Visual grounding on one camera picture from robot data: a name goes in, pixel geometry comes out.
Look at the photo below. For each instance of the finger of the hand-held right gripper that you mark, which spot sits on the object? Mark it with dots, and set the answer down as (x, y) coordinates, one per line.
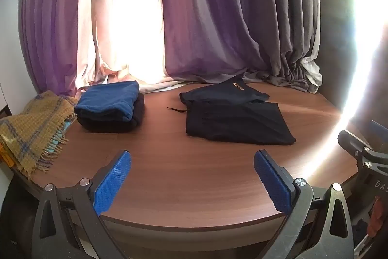
(354, 145)
(379, 129)

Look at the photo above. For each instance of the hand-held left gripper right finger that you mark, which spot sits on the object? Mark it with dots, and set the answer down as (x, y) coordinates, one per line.
(274, 183)

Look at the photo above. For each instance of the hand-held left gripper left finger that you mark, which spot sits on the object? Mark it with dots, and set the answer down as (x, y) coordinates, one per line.
(112, 183)

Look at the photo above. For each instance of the dark navy pants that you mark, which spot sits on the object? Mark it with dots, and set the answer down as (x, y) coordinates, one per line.
(236, 116)

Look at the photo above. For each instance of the folded black cloth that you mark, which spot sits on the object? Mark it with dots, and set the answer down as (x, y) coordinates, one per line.
(127, 122)

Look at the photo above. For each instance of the light blue cloth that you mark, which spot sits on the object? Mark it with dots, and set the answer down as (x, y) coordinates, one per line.
(59, 139)

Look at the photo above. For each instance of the folded blue cloth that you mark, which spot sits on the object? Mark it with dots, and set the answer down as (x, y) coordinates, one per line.
(109, 101)

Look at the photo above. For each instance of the white curtain lining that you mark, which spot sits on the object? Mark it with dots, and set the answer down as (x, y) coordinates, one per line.
(312, 72)

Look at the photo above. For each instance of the yellow plaid fringed blanket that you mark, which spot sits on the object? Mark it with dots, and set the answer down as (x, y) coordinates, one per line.
(33, 128)

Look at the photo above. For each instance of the orange object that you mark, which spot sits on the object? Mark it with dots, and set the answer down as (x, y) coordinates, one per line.
(4, 157)

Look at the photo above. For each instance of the grey curtain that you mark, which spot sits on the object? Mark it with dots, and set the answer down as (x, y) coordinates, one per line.
(291, 19)

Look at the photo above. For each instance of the sheer pink white curtain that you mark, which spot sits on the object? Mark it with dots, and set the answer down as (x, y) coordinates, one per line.
(121, 19)

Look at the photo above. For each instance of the purple curtain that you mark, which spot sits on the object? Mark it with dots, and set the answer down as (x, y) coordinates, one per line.
(48, 19)
(212, 13)

